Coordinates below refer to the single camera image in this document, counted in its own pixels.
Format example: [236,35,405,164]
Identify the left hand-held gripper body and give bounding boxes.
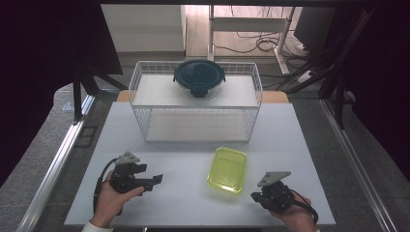
[109,150,145,194]

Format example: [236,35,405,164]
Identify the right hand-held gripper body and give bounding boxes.
[256,170,295,214]

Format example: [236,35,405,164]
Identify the white wire rack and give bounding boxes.
[128,60,264,144]

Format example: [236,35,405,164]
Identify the round container with dark lid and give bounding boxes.
[172,58,226,101]

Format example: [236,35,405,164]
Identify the person's left hand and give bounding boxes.
[90,170,145,229]

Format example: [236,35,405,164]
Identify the person's right hand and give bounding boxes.
[270,192,318,232]

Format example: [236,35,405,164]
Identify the yellow-green plastic container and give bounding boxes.
[207,146,249,195]

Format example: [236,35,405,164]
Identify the black tripod stand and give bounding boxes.
[72,64,129,126]

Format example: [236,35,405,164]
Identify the wooden board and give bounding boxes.
[116,90,290,104]

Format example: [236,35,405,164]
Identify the black metal stand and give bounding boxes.
[277,9,378,130]

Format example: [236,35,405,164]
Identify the white power strip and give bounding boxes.
[296,70,314,84]

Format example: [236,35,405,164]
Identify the dark curtain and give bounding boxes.
[335,0,410,182]
[0,0,124,188]

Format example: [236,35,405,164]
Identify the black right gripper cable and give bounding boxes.
[289,188,320,225]

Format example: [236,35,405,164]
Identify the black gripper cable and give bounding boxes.
[93,158,119,216]
[289,188,320,225]

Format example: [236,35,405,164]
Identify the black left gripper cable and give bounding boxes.
[93,158,119,216]

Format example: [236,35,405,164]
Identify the aluminium rail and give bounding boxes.
[319,99,399,232]
[15,95,97,232]

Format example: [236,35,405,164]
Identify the black floor cables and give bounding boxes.
[212,5,310,56]

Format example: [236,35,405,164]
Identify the white desk frame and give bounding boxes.
[207,4,296,75]

